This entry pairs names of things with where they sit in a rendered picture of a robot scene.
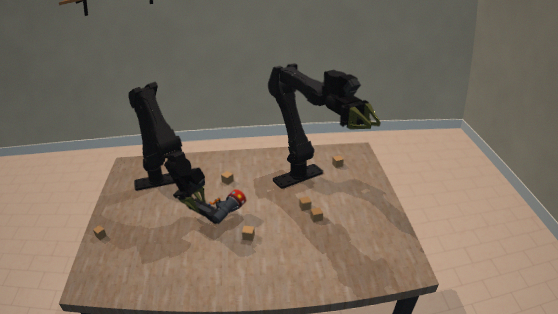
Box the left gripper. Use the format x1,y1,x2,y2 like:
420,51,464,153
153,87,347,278
340,100,380,129

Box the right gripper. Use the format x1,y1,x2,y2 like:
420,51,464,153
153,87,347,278
173,186,206,213

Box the red and grey hose nozzle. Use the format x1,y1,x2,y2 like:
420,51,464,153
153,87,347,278
194,190,246,224

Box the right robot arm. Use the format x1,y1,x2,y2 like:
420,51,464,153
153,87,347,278
129,82,205,192

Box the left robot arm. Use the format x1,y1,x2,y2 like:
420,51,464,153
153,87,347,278
268,63,362,189

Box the small tan block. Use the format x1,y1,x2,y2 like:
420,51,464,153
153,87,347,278
242,226,255,241
310,207,323,222
299,196,311,211
332,155,344,168
93,225,106,240
221,171,234,185

